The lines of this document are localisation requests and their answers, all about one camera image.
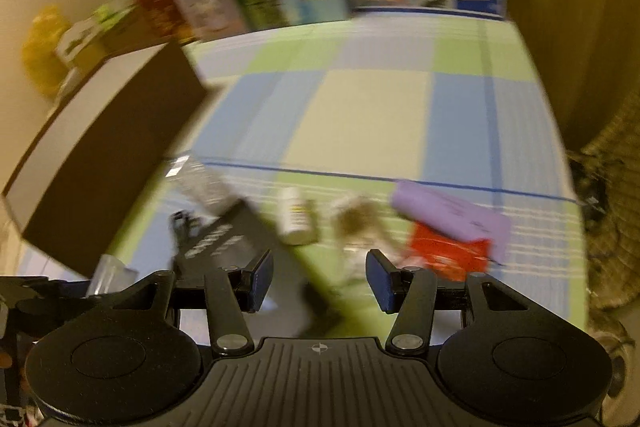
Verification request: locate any small green box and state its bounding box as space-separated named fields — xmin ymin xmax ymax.
xmin=92 ymin=0 xmax=137 ymax=26

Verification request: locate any small white bottle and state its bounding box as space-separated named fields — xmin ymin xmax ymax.
xmin=276 ymin=187 xmax=318 ymax=245

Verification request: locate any white and green tissue box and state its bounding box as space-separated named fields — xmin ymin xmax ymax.
xmin=54 ymin=19 xmax=113 ymax=68

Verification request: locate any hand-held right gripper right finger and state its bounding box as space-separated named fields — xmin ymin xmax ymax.
xmin=366 ymin=249 xmax=531 ymax=354

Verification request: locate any clear plastic container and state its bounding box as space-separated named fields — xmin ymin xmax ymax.
xmin=87 ymin=254 xmax=138 ymax=298

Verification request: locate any clear plastic wrapper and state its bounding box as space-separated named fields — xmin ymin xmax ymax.
xmin=167 ymin=157 xmax=236 ymax=215

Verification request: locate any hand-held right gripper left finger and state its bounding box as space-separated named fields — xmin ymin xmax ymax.
xmin=112 ymin=249 xmax=275 ymax=356

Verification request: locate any purple tube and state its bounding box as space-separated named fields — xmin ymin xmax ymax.
xmin=390 ymin=179 xmax=512 ymax=258

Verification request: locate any yellow plastic bag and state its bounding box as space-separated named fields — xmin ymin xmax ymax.
xmin=21 ymin=4 xmax=71 ymax=95

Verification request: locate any brown storage box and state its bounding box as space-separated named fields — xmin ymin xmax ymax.
xmin=2 ymin=41 xmax=211 ymax=278

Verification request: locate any checkered bed sheet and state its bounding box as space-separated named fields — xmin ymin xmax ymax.
xmin=115 ymin=17 xmax=588 ymax=343

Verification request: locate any red box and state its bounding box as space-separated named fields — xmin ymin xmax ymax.
xmin=135 ymin=0 xmax=193 ymax=45

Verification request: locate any red snack packet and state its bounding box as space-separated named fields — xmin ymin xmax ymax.
xmin=402 ymin=222 xmax=491 ymax=282

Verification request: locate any bag of cotton swabs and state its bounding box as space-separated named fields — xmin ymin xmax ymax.
xmin=330 ymin=194 xmax=401 ymax=288

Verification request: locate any patterned woven cloth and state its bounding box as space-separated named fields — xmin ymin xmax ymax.
xmin=565 ymin=102 xmax=640 ymax=313

